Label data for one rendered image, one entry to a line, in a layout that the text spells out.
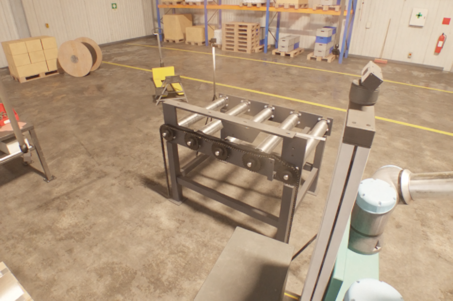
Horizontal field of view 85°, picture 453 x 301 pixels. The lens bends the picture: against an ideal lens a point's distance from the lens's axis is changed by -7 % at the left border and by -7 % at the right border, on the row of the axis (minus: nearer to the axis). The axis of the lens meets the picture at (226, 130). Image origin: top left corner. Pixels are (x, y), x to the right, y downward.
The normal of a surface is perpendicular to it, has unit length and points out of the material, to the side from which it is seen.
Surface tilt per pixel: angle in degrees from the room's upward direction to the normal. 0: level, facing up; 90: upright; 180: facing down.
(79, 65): 90
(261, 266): 0
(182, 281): 0
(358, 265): 0
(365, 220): 90
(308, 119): 90
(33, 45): 90
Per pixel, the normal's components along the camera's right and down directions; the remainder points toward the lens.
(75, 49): -0.07, 0.47
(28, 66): 0.79, 0.29
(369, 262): 0.00, -0.88
